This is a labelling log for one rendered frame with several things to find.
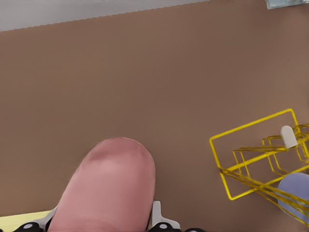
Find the yellow wire dish rack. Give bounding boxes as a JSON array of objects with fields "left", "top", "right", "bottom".
[{"left": 209, "top": 108, "right": 309, "bottom": 227}]

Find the pale finger of the right gripper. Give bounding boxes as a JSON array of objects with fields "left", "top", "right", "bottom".
[{"left": 280, "top": 125, "right": 299, "bottom": 149}]

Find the lavender plate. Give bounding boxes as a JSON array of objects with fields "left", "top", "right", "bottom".
[{"left": 277, "top": 172, "right": 309, "bottom": 220}]

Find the pink plate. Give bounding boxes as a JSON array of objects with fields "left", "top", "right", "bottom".
[{"left": 47, "top": 137, "right": 156, "bottom": 232}]

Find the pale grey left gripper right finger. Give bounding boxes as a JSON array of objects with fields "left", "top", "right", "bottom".
[{"left": 147, "top": 200, "right": 181, "bottom": 232}]

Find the pale yellow mat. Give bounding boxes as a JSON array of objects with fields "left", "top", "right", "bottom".
[{"left": 0, "top": 210, "right": 53, "bottom": 232}]

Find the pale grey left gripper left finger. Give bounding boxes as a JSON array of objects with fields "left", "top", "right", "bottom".
[{"left": 14, "top": 204, "right": 59, "bottom": 232}]

